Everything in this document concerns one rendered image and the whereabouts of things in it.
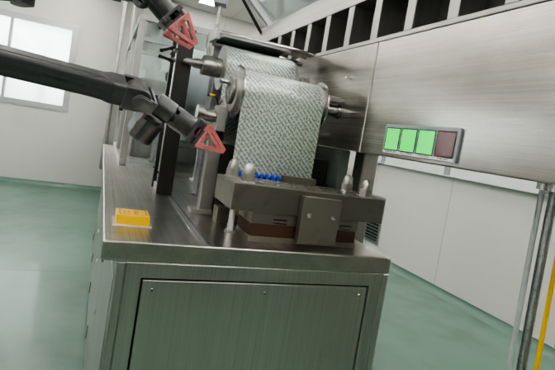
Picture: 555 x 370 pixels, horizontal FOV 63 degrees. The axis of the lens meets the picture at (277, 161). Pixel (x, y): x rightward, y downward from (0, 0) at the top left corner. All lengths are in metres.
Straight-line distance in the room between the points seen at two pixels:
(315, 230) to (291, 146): 0.28
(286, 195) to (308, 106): 0.32
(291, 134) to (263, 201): 0.28
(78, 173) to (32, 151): 0.64
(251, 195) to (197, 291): 0.23
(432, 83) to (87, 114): 5.96
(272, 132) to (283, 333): 0.51
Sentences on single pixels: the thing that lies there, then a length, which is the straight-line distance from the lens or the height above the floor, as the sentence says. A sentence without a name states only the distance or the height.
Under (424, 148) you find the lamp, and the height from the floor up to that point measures 1.17.
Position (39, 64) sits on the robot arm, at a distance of 1.05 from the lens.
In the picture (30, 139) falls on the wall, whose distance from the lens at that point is 6.78.
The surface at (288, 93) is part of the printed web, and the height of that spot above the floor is 1.27.
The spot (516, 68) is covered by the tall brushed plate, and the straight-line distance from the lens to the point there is 0.90.
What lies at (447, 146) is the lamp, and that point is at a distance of 0.97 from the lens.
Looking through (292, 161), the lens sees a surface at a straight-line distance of 1.25.
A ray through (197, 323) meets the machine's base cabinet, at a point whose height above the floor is 0.74.
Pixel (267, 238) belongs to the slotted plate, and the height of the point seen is 0.91.
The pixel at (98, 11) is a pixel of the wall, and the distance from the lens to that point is 6.83.
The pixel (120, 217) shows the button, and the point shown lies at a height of 0.92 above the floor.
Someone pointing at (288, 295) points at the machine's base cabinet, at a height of 0.80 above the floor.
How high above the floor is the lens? 1.14
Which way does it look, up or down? 3 degrees down
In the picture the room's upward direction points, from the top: 9 degrees clockwise
